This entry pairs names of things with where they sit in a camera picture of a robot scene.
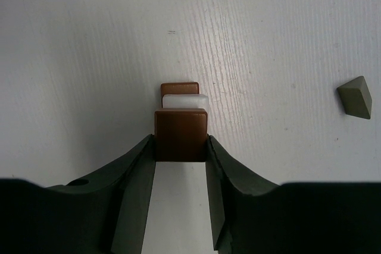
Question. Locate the brown rectangular block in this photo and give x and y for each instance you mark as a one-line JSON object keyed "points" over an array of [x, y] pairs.
{"points": [[178, 88]]}

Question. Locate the white cube block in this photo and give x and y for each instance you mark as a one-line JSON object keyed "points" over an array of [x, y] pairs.
{"points": [[186, 101]]}

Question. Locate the small brown cube block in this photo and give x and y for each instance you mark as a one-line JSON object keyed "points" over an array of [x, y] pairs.
{"points": [[181, 134]]}

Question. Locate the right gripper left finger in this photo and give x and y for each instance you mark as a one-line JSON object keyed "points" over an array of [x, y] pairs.
{"points": [[102, 212]]}

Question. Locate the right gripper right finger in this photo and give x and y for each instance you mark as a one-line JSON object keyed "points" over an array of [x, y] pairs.
{"points": [[250, 214]]}

